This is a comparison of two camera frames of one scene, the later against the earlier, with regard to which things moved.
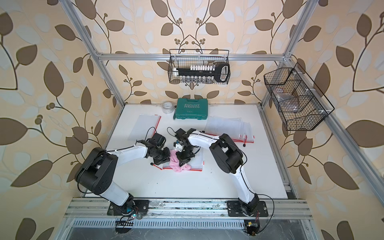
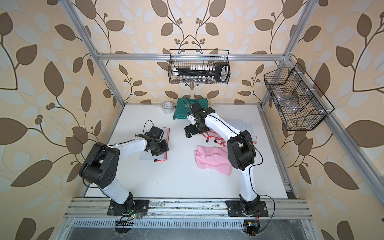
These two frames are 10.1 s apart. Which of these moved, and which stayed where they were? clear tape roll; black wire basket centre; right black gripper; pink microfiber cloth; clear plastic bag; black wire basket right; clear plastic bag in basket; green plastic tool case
Moved: clear plastic bag; pink microfiber cloth; right black gripper
Stayed: clear plastic bag in basket; clear tape roll; black wire basket centre; green plastic tool case; black wire basket right
